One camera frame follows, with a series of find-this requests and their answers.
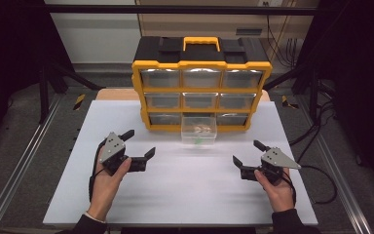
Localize group of clear plastic drawers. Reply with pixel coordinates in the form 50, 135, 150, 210
139, 67, 264, 127

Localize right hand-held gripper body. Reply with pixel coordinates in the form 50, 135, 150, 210
240, 146, 302, 187

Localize person's left hand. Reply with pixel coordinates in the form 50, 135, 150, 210
87, 147, 132, 222

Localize right hand-held gripper cable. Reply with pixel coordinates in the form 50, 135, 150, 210
300, 164, 338, 205

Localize white table cover sheet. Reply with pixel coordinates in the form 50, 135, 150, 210
42, 98, 319, 227

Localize hand-held gripper cable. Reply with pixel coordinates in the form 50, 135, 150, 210
88, 139, 107, 203
300, 164, 338, 205

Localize aluminium floor rail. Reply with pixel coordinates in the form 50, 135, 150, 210
298, 97, 374, 234
0, 94, 62, 234

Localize small brown hardware pieces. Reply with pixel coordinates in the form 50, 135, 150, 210
191, 125, 212, 135

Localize person's right hand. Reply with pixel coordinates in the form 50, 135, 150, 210
253, 167, 295, 214

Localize hanging black wall cables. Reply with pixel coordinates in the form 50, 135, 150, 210
265, 2, 304, 68

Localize yellow black hazard tape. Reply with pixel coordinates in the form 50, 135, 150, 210
73, 94, 87, 111
280, 95, 299, 110

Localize grey wall outlet plate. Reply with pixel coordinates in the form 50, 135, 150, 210
235, 28, 263, 36

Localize clear drawer with brown contents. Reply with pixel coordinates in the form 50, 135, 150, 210
180, 116, 218, 146

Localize left hand-held gripper cable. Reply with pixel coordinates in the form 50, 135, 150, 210
88, 139, 107, 203

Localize yellow black drawer organizer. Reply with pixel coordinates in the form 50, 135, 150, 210
131, 36, 273, 133

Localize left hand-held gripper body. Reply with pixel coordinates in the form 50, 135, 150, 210
98, 131, 148, 177

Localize black floor cables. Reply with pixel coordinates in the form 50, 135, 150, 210
288, 81, 339, 159

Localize wooden table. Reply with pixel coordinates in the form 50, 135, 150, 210
95, 88, 271, 102

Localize black metal stand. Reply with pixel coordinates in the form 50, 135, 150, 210
38, 62, 105, 125
264, 61, 326, 122

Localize dark curtain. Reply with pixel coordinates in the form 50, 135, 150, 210
0, 0, 76, 157
296, 0, 374, 196

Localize black horizontal frame bar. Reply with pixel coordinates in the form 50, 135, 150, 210
45, 4, 319, 16

